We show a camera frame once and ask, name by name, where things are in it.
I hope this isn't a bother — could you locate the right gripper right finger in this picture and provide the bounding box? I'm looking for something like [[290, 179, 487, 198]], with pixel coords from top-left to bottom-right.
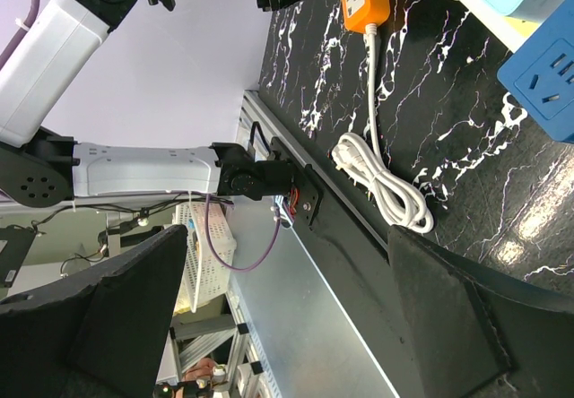
[[387, 226, 573, 397]]

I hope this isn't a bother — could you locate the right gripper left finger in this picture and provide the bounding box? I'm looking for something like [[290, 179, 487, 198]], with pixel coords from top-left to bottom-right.
[[1, 225, 187, 397]]

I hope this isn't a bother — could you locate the blue cube socket adapter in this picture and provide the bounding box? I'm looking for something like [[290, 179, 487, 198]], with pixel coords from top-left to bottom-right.
[[497, 0, 573, 143]]

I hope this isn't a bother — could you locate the white perforated basket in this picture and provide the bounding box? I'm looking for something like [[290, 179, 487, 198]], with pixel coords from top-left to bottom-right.
[[172, 202, 237, 315]]

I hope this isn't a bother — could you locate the white coiled cable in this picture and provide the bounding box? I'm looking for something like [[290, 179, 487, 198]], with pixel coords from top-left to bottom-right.
[[330, 23, 436, 234]]

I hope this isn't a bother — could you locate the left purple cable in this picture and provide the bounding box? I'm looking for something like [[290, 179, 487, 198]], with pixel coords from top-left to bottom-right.
[[0, 0, 44, 58]]

